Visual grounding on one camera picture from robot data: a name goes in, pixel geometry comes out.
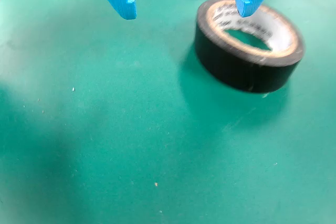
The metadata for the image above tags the black electrical tape roll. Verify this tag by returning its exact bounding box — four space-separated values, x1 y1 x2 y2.
194 0 306 94

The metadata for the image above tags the green mat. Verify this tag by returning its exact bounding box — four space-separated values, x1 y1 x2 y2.
0 0 336 224

